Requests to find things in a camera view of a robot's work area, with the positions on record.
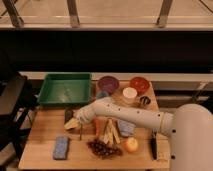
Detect white cup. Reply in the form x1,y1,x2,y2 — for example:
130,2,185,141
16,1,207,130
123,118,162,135
122,87,137,104

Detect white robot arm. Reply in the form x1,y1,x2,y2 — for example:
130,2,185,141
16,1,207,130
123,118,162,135
64,97,213,171

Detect blue sponge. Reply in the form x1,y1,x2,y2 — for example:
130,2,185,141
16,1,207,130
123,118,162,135
53,136,69,160

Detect blue folded cloth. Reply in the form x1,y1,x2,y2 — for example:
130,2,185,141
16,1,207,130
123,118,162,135
117,120,135,137

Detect black chair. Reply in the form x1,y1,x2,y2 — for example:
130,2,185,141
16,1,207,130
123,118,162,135
0,76,37,158

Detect green plastic tray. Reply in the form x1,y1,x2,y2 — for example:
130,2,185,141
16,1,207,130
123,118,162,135
38,73,91,107

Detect bunch of dark grapes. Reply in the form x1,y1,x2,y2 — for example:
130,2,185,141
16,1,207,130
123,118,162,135
87,139,123,159

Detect orange carrot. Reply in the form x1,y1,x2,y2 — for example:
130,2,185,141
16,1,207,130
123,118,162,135
93,117,100,138

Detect yellow red apple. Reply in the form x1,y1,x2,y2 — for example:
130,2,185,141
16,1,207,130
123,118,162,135
124,137,139,153

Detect purple bowl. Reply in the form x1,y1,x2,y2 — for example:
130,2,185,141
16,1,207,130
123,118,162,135
97,76,119,94

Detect black handled knife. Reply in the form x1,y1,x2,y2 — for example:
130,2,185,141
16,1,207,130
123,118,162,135
150,131,157,160

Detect blue plastic cup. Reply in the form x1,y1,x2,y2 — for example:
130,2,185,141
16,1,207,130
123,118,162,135
96,91,109,99

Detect silver fork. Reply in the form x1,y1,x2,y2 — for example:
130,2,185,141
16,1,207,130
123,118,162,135
79,125,83,141

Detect red bowl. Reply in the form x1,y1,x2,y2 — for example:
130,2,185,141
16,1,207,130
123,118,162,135
130,77,150,94

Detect small metal cup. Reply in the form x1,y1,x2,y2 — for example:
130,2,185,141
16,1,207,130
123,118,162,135
139,96,151,108

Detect black eraser block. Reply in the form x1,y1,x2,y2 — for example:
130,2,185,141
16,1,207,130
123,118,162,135
64,110,74,123

